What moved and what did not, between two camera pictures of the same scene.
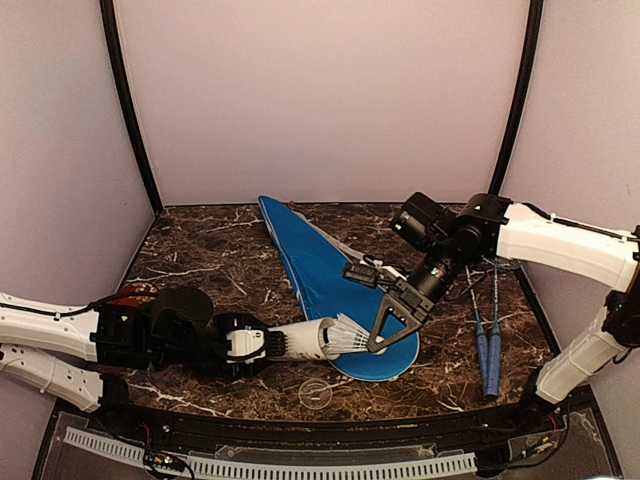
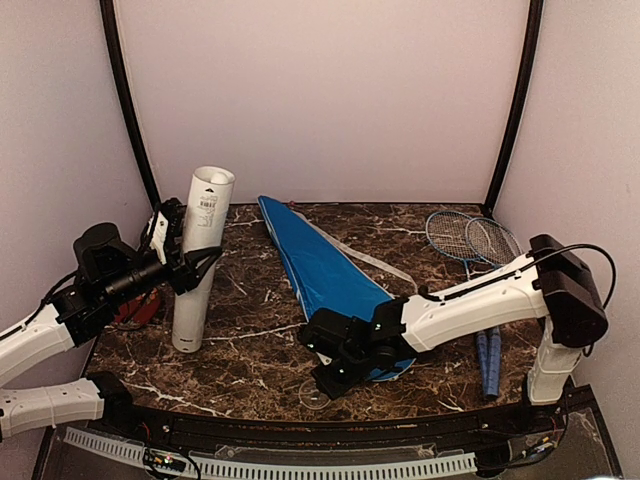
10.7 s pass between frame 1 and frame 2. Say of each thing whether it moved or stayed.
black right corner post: stayed
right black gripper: moved
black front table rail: stayed
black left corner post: stayed
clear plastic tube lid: stayed
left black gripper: moved
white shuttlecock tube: moved
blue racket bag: moved
